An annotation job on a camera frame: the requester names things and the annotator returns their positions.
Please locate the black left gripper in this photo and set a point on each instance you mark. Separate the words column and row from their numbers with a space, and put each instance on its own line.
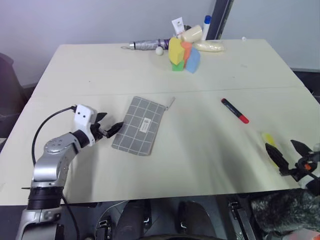
column 97, row 131

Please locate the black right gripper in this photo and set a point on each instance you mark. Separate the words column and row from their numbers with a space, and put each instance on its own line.
column 300, row 169

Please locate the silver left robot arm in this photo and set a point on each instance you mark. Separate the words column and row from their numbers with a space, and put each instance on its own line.
column 50, row 167

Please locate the grey checked fabric pouch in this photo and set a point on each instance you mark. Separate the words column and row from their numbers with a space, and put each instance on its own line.
column 140, row 125

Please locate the yellow highlighter pen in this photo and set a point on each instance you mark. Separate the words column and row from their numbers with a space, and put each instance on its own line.
column 269, row 138

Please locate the grey fuzzy cover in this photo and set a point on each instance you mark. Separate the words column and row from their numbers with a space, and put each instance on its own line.
column 282, row 212

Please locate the red and black marker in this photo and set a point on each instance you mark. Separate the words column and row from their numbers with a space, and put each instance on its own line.
column 233, row 110

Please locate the grey folded umbrella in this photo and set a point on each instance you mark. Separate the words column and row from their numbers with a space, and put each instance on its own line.
column 147, row 45

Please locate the small white ball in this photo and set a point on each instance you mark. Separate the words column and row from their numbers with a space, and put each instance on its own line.
column 159, row 50

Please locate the green foam block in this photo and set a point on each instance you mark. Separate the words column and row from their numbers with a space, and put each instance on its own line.
column 177, row 67

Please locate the yellow foam block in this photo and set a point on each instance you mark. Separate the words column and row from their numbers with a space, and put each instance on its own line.
column 175, row 50

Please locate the blue foam block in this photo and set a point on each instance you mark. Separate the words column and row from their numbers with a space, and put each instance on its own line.
column 193, row 61

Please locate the dark chair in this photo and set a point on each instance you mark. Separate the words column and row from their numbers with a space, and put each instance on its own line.
column 7, row 95

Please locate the orange foam block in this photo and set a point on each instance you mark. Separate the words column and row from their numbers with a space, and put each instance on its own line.
column 187, row 50

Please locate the cream plastic bag pack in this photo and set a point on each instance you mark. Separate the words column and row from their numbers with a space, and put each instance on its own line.
column 210, row 46

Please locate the white bottle with blue cap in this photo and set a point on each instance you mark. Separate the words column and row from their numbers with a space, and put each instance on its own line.
column 206, row 27

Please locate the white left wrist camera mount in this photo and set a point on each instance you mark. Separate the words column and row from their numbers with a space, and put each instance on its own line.
column 83, row 117

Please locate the black metal bracket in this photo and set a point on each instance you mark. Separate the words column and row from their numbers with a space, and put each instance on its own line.
column 240, row 215
column 105, row 225

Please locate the dark vertical post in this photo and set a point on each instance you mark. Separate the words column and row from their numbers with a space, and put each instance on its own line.
column 222, row 17

